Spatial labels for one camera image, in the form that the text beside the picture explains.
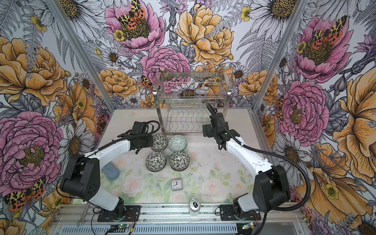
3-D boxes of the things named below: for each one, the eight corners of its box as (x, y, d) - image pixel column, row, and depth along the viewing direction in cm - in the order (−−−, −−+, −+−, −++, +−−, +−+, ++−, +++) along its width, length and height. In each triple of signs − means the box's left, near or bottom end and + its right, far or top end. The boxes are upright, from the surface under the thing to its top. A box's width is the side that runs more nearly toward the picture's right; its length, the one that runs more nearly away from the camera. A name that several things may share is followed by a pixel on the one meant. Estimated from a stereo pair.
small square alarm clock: (171, 190, 84) (170, 188, 82) (172, 179, 87) (171, 177, 85) (181, 190, 84) (181, 188, 82) (182, 179, 87) (182, 177, 85)
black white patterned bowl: (167, 166, 92) (166, 161, 87) (178, 153, 98) (177, 148, 93) (182, 176, 88) (181, 171, 83) (192, 162, 94) (192, 157, 89)
